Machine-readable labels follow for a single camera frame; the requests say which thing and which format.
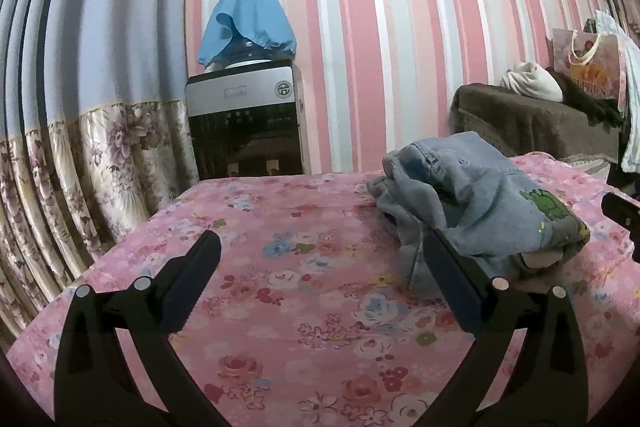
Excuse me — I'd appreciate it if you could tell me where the blue cloth cover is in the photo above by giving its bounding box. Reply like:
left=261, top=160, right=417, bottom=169
left=197, top=0, right=297, bottom=68

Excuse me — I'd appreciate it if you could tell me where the grey curtain with floral hem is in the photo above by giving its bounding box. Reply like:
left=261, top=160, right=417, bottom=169
left=0, top=0, right=201, bottom=353

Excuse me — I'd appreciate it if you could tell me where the white cloth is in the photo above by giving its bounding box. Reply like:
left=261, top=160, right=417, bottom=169
left=500, top=61, right=565, bottom=102

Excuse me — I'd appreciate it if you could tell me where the floral gift bag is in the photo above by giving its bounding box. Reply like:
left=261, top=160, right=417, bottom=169
left=551, top=27, right=628, bottom=112

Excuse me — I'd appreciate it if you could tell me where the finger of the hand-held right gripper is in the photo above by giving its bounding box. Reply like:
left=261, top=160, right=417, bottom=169
left=601, top=193, right=640, bottom=238

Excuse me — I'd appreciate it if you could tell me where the brown blanket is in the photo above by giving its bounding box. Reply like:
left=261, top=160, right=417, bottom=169
left=449, top=83, right=623, bottom=162

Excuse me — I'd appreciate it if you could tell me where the dark brown cloth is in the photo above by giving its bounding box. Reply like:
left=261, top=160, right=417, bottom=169
left=545, top=67, right=626, bottom=128

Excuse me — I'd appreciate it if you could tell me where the patterned beige furniture cover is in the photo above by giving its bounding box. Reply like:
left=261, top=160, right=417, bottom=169
left=565, top=154, right=621, bottom=180

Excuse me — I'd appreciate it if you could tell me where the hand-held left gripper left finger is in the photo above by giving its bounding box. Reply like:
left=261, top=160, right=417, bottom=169
left=54, top=229, right=223, bottom=427

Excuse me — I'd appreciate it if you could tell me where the blue denim jacket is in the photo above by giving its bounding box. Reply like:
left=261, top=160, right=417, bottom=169
left=367, top=131, right=591, bottom=293

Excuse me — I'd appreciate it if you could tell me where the silver black water dispenser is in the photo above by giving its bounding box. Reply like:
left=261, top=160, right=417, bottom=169
left=184, top=61, right=306, bottom=182

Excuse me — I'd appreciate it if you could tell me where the pink floral bedsheet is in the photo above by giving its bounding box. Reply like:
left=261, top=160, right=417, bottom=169
left=7, top=152, right=640, bottom=427

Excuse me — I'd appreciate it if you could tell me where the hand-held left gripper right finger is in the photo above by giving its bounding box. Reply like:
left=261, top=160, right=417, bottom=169
left=422, top=228, right=588, bottom=427

